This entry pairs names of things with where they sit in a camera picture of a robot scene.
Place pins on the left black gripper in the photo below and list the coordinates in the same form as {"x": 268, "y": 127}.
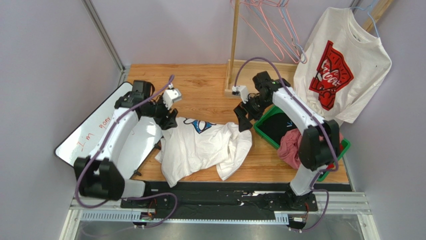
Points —
{"x": 166, "y": 123}

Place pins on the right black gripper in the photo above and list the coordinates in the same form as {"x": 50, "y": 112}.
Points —
{"x": 247, "y": 108}

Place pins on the white flower print t-shirt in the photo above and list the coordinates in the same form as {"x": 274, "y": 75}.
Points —
{"x": 195, "y": 145}

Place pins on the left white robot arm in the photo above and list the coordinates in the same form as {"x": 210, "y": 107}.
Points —
{"x": 101, "y": 174}

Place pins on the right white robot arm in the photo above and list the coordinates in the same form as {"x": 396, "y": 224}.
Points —
{"x": 320, "y": 138}

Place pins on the pink crumpled shirt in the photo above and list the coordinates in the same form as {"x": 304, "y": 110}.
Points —
{"x": 288, "y": 150}

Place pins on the white t-shirt red print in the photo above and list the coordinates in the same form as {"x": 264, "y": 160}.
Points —
{"x": 345, "y": 67}

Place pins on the blue hanger holding shirt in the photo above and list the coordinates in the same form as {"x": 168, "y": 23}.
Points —
{"x": 370, "y": 24}

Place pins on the whiteboard with red writing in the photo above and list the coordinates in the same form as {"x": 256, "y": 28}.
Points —
{"x": 138, "y": 144}

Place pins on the black garment in bin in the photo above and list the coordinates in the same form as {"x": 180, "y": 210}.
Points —
{"x": 276, "y": 126}

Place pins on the green plastic bin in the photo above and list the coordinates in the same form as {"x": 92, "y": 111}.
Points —
{"x": 270, "y": 112}

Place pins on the red garment in bin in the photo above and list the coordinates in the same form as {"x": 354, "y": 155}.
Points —
{"x": 332, "y": 167}

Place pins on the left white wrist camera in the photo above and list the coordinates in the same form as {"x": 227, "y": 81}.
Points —
{"x": 171, "y": 95}

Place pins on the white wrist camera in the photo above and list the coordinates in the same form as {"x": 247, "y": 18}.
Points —
{"x": 171, "y": 95}
{"x": 241, "y": 91}

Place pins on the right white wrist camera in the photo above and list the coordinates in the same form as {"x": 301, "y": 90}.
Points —
{"x": 241, "y": 91}

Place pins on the aluminium corner frame post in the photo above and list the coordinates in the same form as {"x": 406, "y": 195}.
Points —
{"x": 96, "y": 19}

